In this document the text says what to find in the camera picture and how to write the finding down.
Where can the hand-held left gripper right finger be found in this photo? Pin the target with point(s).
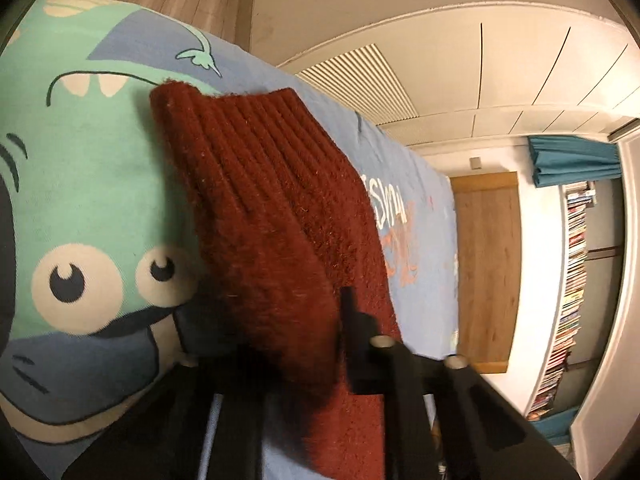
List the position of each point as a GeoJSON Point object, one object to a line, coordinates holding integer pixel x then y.
{"type": "Point", "coordinates": [400, 375]}

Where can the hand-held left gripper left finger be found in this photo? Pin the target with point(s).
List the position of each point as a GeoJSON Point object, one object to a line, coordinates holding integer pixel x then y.
{"type": "Point", "coordinates": [239, 410]}

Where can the dark red knit sweater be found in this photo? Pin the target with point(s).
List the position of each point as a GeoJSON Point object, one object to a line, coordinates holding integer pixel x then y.
{"type": "Point", "coordinates": [280, 220]}

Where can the wooden panel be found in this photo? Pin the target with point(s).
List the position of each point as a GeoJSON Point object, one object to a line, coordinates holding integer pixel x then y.
{"type": "Point", "coordinates": [487, 270]}

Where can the teal cushion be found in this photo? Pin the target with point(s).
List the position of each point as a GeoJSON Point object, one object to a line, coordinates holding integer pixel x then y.
{"type": "Point", "coordinates": [552, 425]}

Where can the shelf of books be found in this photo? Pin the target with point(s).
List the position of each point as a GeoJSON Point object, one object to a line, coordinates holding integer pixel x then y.
{"type": "Point", "coordinates": [570, 285]}

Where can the blue cartoon printed blanket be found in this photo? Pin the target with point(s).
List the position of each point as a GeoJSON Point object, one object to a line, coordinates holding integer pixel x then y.
{"type": "Point", "coordinates": [95, 200]}

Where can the teal curtain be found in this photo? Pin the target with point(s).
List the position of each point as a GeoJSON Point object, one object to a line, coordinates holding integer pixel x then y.
{"type": "Point", "coordinates": [570, 160]}

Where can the white slatted vent grille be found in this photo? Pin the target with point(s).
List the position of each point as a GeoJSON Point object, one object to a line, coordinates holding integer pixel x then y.
{"type": "Point", "coordinates": [360, 82]}

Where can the white panelled wardrobe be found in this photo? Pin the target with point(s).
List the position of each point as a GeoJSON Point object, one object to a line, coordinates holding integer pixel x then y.
{"type": "Point", "coordinates": [525, 85]}

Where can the grey wall switch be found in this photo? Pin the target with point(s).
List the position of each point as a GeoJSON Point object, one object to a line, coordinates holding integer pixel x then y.
{"type": "Point", "coordinates": [475, 162]}

